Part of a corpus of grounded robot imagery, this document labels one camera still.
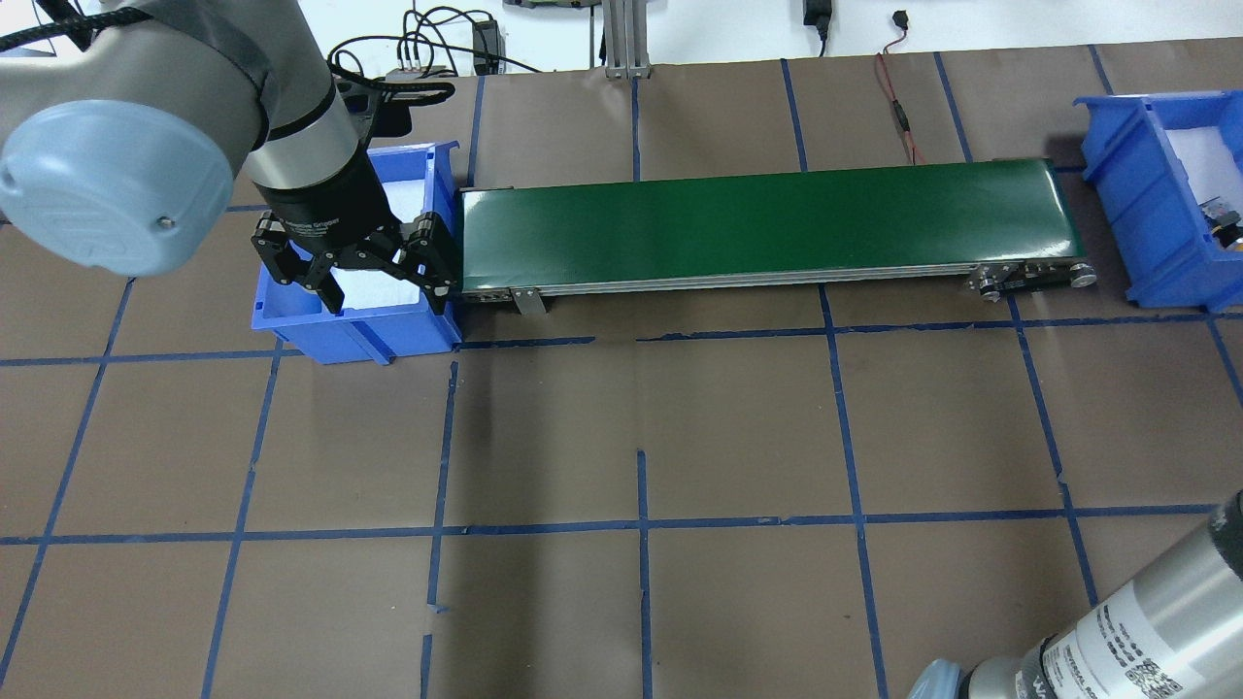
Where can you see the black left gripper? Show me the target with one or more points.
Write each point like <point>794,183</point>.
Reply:
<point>328,206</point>

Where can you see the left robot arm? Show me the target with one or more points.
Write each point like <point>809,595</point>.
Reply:
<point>124,131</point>

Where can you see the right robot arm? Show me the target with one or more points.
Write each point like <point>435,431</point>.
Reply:
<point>1173,631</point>

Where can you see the blue left bin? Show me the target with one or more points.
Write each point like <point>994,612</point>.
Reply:
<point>383,319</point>

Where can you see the blue bin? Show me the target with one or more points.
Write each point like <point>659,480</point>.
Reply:
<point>383,319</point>
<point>1169,256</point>

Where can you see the black power adapter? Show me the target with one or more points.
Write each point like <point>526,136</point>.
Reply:
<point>487,47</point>

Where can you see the green conveyor belt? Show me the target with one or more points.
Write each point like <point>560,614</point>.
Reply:
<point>1004,227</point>

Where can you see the blue right bin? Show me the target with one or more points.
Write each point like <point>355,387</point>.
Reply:
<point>1169,256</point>

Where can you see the white foam pad right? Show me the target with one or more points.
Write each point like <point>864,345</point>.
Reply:
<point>1209,165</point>

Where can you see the aluminium frame post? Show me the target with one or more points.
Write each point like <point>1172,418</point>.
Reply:
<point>625,31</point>

